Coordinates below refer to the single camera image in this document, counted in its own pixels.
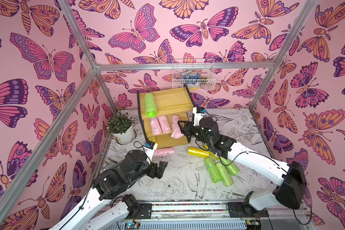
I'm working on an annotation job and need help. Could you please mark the yellow bag roll upper centre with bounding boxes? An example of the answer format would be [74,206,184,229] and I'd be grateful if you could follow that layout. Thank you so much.
[187,147,209,159]

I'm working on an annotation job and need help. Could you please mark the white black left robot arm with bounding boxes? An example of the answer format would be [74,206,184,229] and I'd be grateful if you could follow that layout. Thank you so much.
[53,149,168,230]

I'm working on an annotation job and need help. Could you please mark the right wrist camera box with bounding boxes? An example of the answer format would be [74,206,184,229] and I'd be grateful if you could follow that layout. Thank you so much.
[192,106,206,126]

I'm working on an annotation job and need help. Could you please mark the pink bag roll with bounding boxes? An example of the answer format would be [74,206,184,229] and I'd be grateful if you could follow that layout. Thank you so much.
[171,115,184,139]
[158,116,171,134]
[153,148,175,158]
[149,117,162,135]

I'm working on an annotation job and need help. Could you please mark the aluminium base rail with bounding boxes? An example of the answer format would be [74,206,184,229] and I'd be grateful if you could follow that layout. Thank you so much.
[68,199,314,230]

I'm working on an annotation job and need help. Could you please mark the white wire wall basket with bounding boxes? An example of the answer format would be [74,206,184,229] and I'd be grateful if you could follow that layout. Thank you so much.
[171,59,217,91]

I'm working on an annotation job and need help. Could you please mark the wooden three-tier shelf black frame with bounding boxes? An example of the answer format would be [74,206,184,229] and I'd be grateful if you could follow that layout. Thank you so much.
[137,87,194,149]

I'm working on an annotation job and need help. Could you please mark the green bag roll right two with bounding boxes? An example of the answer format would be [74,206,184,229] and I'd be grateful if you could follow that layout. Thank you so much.
[216,163,233,186]

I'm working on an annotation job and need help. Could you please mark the green bag roll right one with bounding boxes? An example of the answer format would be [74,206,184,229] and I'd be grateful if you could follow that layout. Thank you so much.
[204,158,222,184]

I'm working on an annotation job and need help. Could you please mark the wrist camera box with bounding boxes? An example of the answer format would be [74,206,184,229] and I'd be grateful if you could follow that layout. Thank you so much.
[143,140,158,162]
[192,106,206,126]

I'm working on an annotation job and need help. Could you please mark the potted green plant white pot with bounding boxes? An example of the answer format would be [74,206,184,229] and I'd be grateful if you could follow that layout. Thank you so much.
[107,111,137,145]

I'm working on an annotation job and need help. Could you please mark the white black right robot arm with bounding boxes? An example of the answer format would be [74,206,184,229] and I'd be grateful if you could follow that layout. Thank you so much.
[177,117,308,211]

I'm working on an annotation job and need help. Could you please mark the blue items in basket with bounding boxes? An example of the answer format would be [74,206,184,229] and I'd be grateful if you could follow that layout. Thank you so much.
[182,70,201,81]

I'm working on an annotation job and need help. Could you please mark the green bag roll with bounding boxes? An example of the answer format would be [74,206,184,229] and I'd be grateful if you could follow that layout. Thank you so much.
[144,93,157,118]
[220,157,240,176]

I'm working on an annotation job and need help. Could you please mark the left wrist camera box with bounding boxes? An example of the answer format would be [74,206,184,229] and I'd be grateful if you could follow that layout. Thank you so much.
[143,140,158,162]

